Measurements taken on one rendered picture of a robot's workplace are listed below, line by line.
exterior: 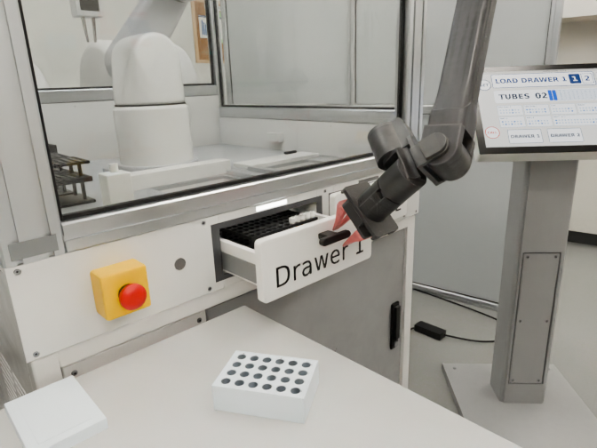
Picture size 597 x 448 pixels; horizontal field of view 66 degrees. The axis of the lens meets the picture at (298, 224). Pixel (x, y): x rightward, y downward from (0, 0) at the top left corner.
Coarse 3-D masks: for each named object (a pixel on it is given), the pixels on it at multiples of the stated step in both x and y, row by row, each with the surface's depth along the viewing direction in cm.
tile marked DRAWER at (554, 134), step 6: (552, 132) 130; (558, 132) 130; (564, 132) 130; (570, 132) 130; (576, 132) 130; (552, 138) 130; (558, 138) 130; (564, 138) 130; (570, 138) 129; (576, 138) 129; (582, 138) 129
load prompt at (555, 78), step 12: (564, 72) 138; (576, 72) 138; (588, 72) 138; (492, 84) 138; (504, 84) 138; (516, 84) 138; (528, 84) 137; (540, 84) 137; (552, 84) 137; (564, 84) 136; (576, 84) 136; (588, 84) 136
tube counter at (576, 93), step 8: (576, 88) 136; (584, 88) 136; (592, 88) 135; (536, 96) 136; (544, 96) 135; (552, 96) 135; (560, 96) 135; (568, 96) 135; (576, 96) 135; (584, 96) 134; (592, 96) 134
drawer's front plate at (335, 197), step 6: (336, 192) 105; (330, 198) 103; (336, 198) 103; (342, 198) 104; (330, 204) 104; (336, 204) 103; (402, 204) 122; (330, 210) 104; (336, 210) 104; (402, 210) 123; (396, 216) 121
